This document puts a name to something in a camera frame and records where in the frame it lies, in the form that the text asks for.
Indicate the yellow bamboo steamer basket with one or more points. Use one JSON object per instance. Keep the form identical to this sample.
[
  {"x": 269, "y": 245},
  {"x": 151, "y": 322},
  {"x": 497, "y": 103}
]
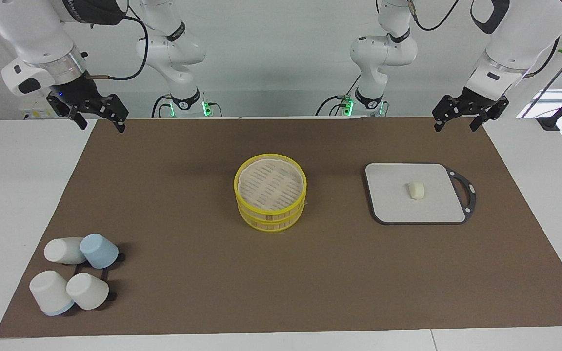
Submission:
[{"x": 271, "y": 223}]

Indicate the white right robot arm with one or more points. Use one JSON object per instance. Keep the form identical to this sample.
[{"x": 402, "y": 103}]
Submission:
[{"x": 32, "y": 29}]

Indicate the white power box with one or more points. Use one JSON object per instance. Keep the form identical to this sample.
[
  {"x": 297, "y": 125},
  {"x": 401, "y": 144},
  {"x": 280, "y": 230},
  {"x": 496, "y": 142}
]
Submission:
[{"x": 34, "y": 112}]

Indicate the white steamed bun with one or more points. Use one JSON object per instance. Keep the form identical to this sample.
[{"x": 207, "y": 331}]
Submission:
[{"x": 416, "y": 190}]

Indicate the white ceramic cup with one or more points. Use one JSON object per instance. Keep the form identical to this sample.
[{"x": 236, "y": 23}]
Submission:
[
  {"x": 61, "y": 250},
  {"x": 86, "y": 291}
]

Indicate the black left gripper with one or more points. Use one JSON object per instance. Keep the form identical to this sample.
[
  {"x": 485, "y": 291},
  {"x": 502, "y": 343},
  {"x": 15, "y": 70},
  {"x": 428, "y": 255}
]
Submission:
[{"x": 478, "y": 103}]

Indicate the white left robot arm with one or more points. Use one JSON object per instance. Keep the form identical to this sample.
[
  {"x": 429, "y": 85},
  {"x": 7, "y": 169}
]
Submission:
[{"x": 520, "y": 29}]

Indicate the white cup blue rim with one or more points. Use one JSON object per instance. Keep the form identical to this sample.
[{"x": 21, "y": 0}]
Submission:
[{"x": 49, "y": 291}]

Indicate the black cup rack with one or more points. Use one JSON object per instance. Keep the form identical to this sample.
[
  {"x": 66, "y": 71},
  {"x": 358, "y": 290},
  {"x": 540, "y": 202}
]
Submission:
[{"x": 120, "y": 256}]

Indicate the light blue cup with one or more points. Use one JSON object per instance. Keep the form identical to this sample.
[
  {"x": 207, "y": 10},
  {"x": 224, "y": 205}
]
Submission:
[{"x": 98, "y": 249}]

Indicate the grey cutting board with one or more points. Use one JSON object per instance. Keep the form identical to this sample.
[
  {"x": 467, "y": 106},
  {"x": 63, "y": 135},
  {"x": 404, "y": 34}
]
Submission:
[{"x": 398, "y": 209}]

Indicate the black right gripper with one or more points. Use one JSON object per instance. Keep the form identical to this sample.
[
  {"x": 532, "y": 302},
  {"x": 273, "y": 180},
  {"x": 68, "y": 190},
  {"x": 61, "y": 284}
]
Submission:
[{"x": 78, "y": 95}]

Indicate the brown table mat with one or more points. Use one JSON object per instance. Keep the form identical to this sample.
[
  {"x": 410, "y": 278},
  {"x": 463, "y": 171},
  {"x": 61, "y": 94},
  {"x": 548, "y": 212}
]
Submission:
[{"x": 188, "y": 273}]

